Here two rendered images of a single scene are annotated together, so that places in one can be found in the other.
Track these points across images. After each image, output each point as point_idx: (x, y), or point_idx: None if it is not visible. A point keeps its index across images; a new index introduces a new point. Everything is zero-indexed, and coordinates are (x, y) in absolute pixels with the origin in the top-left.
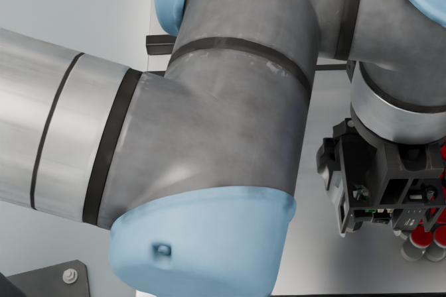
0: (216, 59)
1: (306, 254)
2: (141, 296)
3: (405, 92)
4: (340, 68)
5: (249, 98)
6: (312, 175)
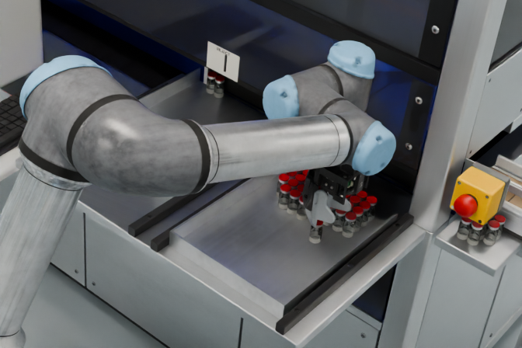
0: (337, 104)
1: (312, 262)
2: (269, 323)
3: None
4: (239, 184)
5: (354, 107)
6: (278, 234)
